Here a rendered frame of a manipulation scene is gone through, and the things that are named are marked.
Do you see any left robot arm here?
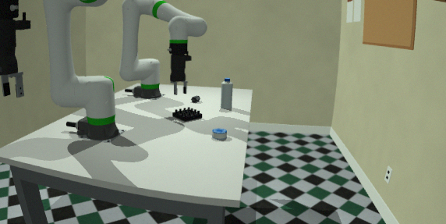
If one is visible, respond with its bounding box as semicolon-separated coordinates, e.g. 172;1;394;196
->
119;0;207;98

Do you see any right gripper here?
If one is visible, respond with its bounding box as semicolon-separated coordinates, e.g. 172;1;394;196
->
0;0;30;98

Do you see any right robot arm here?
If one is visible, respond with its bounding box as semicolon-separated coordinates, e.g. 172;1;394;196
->
43;0;119;140

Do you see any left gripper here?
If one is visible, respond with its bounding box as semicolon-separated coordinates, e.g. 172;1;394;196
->
168;43;191;95

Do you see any black knob panel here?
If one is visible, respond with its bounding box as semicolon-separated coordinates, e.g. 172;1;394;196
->
172;107;202;122

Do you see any grey bottle with blue cap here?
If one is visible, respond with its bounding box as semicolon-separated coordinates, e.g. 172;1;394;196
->
221;78;233;109

